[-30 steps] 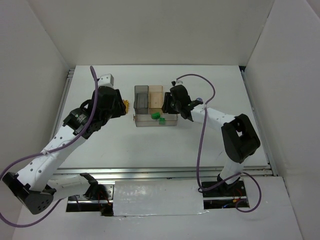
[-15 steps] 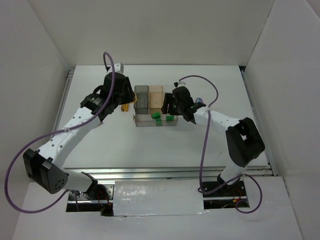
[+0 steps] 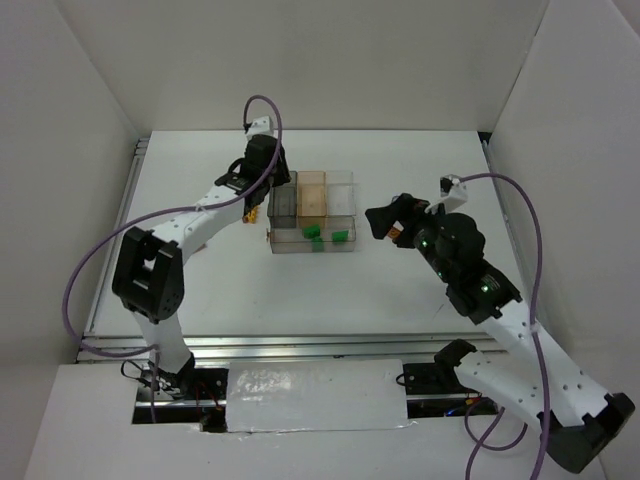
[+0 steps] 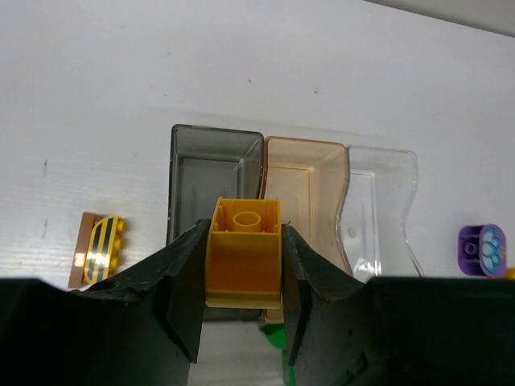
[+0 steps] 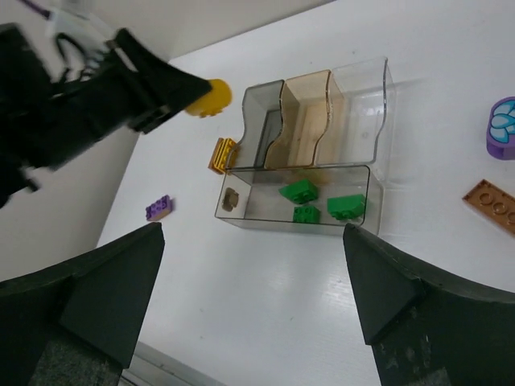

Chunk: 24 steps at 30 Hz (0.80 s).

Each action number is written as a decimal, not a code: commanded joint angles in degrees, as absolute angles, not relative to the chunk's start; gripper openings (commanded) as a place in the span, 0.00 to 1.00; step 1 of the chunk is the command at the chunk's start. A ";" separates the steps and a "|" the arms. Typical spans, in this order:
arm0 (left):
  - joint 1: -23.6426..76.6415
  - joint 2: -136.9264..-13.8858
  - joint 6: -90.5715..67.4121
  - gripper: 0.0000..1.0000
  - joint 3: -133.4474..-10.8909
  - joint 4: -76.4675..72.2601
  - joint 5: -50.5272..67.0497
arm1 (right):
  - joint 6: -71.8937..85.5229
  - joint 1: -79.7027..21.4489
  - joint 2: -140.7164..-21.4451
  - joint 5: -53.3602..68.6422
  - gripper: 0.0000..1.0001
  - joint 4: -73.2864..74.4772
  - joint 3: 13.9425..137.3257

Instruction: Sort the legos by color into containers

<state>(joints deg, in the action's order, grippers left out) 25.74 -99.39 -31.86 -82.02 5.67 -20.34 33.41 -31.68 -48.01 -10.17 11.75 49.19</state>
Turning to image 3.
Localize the aluminium frame rail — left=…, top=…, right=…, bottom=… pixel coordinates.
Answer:
left=74, top=333, right=501, bottom=365

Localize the green sloped lego brick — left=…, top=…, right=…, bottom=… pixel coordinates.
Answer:
left=331, top=230, right=349, bottom=243

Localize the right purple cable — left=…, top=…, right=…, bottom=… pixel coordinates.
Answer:
left=439, top=172, right=555, bottom=480

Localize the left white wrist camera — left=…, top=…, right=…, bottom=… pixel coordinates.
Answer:
left=244, top=116, right=274, bottom=139

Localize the orange tinted plastic container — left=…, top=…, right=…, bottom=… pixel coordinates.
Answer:
left=296, top=171, right=327, bottom=228

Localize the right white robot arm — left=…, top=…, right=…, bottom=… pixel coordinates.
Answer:
left=365, top=194, right=635, bottom=474

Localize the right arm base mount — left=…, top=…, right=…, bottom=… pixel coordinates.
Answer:
left=395, top=363, right=498, bottom=419

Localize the brown yellow lego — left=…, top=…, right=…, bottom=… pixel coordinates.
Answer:
left=242, top=206, right=259, bottom=224

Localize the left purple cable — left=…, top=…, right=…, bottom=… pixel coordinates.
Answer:
left=61, top=94, right=284, bottom=426

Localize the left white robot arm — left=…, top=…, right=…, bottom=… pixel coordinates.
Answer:
left=112, top=134, right=291, bottom=397

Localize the purple cable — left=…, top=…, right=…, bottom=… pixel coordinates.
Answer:
left=61, top=94, right=284, bottom=426
left=439, top=172, right=555, bottom=480

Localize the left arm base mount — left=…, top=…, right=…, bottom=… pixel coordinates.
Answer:
left=120, top=360, right=228, bottom=433

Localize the smoky grey plastic container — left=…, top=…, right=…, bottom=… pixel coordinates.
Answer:
left=267, top=171, right=297, bottom=229

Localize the clear long plastic container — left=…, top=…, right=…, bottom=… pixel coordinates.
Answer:
left=268, top=216, right=356, bottom=254

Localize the clear square plastic container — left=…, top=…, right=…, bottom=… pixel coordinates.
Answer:
left=326, top=170, right=355, bottom=217

